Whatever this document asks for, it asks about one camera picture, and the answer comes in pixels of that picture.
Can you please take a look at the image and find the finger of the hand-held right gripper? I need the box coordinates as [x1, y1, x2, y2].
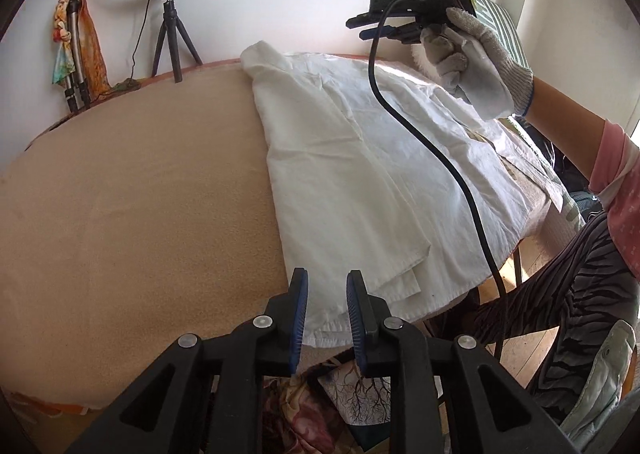
[345, 11, 401, 30]
[358, 24, 424, 45]

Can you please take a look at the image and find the person's right hand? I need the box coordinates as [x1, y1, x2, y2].
[418, 6, 536, 118]

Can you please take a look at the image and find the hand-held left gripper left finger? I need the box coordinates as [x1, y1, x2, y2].
[65, 267, 309, 454]

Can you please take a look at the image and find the orange floral sheet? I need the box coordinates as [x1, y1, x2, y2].
[9, 390, 97, 419]

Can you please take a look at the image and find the folded tripod with colourful cloth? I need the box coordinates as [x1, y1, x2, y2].
[51, 0, 111, 96]

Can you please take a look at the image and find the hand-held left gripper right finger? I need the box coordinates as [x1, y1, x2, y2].
[346, 269, 592, 454]

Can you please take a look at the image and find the white shirt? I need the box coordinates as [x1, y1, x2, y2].
[240, 40, 574, 349]

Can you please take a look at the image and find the beige blanket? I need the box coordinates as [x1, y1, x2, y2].
[0, 54, 551, 412]

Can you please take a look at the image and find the silver tripod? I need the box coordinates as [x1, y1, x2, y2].
[63, 0, 94, 113]

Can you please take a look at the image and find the pale green cloth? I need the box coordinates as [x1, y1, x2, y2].
[559, 319, 639, 454]

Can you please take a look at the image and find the floral printed cloth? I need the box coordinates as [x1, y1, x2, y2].
[257, 359, 398, 454]

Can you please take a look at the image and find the person's leg in striped trousers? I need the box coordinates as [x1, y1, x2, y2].
[462, 211, 640, 426]

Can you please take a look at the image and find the thin black light cable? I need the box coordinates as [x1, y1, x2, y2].
[107, 0, 152, 94]

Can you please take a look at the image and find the green striped cushion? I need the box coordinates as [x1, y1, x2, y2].
[424, 0, 522, 81]

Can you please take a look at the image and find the black tripod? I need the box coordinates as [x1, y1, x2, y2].
[151, 0, 204, 84]

